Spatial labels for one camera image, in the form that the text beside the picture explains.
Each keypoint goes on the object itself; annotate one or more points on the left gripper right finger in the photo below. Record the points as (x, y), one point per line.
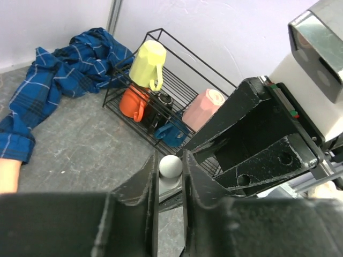
(219, 224)

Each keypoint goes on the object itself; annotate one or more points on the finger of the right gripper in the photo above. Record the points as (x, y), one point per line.
(281, 161)
(249, 121)

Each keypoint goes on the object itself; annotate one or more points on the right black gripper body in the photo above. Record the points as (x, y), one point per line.
(308, 131)

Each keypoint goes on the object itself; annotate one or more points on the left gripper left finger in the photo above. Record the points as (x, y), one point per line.
(123, 222)

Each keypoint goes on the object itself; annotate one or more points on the white nail polish cap brush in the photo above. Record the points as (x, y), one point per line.
(170, 166)

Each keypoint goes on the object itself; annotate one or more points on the pink mug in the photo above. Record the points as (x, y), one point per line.
(202, 108)

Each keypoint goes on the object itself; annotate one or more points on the blue cup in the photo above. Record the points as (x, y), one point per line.
(174, 132)

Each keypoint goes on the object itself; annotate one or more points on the yellow mug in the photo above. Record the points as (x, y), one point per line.
(146, 70)

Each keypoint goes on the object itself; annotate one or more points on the orange cup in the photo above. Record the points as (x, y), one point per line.
(134, 102)

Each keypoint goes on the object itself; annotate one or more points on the mannequin hand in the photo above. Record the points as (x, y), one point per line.
(9, 175)

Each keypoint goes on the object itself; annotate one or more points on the blue plaid shirt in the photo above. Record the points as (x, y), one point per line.
(84, 66)

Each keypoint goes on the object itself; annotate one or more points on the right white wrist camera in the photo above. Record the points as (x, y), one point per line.
(312, 71)

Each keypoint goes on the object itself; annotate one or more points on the small black ring cup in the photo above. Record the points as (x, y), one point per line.
(165, 99)

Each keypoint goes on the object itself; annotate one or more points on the black wire rack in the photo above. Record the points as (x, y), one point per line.
(182, 93)

